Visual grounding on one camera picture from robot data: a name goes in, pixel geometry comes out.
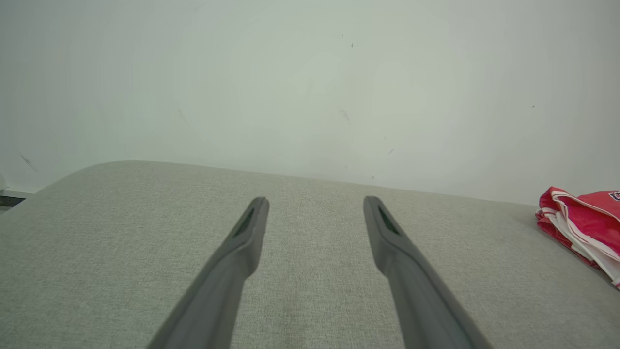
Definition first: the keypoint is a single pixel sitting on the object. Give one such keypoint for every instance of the red shorts with white stripe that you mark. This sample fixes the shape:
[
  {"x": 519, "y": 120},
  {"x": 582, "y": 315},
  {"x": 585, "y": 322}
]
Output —
[{"x": 545, "y": 218}]

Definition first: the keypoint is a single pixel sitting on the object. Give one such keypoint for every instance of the white skirting board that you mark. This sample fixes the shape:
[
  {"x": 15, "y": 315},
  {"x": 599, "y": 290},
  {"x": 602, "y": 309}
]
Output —
[{"x": 19, "y": 190}]

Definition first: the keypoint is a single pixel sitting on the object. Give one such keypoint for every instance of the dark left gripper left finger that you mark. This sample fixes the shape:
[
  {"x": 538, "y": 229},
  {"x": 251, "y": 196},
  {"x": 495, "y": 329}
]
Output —
[{"x": 218, "y": 291}]

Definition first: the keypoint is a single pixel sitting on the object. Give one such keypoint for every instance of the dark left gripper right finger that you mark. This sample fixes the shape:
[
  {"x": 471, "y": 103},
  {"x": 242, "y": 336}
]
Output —
[{"x": 421, "y": 295}]

